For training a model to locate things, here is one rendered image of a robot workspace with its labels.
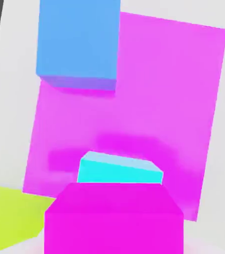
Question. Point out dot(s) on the large yellow-green box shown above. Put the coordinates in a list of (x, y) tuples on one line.
[(11, 214)]

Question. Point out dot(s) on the small cyan cube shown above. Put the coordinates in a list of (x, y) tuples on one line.
[(116, 170)]

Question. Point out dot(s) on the large pink box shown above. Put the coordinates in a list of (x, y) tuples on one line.
[(160, 89)]

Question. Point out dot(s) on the small magenta cube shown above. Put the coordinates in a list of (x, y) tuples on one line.
[(114, 220)]

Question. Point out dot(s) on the large blue box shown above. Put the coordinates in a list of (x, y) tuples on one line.
[(78, 43)]

